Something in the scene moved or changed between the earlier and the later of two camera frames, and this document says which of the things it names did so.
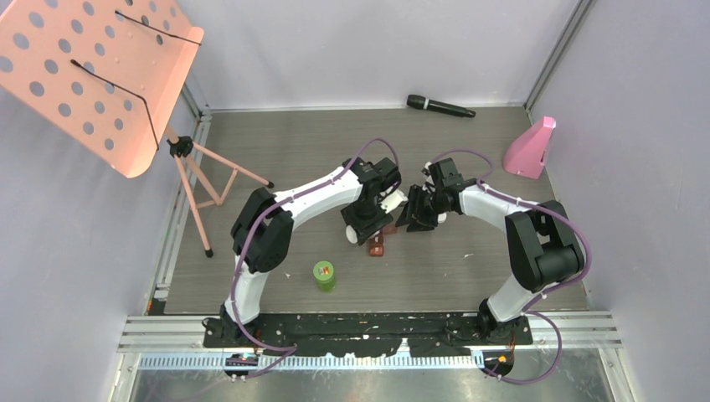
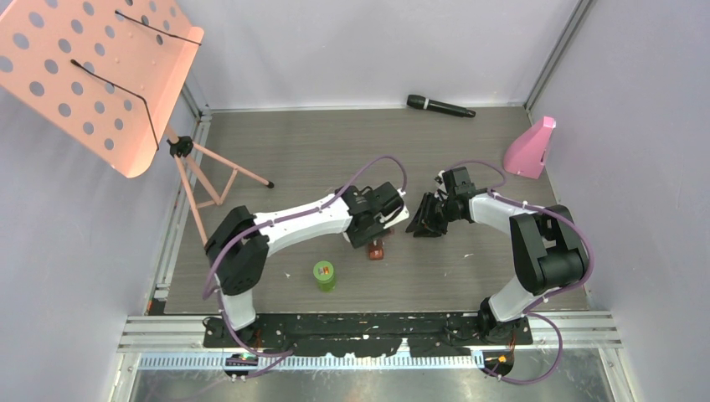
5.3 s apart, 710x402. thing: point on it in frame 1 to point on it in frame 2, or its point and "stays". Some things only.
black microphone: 420,102 stays
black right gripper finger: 409,208 to 422,214
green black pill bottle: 323,272 stays
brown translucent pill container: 376,244 stays
